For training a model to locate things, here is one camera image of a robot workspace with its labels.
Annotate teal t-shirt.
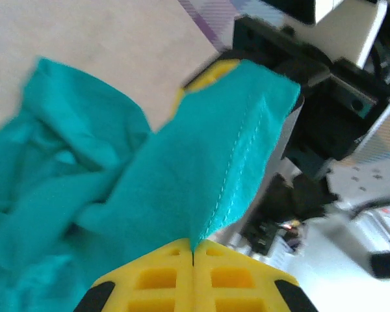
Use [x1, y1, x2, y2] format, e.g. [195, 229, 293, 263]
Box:
[0, 57, 302, 312]

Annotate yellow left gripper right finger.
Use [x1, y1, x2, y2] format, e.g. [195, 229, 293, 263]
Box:
[193, 239, 318, 312]

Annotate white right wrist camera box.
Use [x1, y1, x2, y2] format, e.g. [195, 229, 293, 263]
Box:
[311, 0, 388, 68]

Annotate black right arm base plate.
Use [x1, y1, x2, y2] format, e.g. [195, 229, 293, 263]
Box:
[242, 207, 302, 257]

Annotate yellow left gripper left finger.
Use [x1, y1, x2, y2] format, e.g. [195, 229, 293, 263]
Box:
[74, 239, 195, 312]

